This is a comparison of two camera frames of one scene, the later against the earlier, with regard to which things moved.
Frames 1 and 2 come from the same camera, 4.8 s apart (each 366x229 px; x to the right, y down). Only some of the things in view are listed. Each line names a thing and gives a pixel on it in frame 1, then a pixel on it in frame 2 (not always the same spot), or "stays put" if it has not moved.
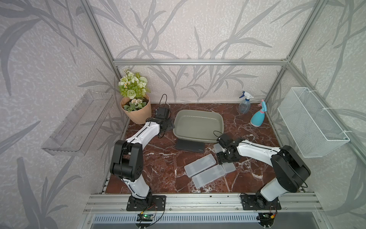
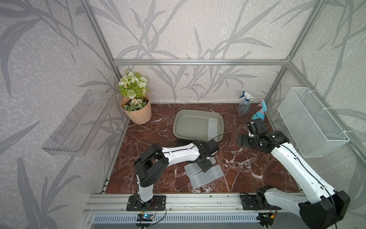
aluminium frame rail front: x=203 y=203 stays put
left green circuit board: x=145 y=217 stays put
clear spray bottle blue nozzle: x=244 y=105 stays put
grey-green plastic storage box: x=198 y=125 stays put
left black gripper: x=170 y=125 → x=206 y=167
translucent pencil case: x=228 y=167 → x=212 y=128
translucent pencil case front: x=203 y=178 stays put
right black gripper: x=220 y=160 → x=244 y=140
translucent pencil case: x=198 y=166 stays put
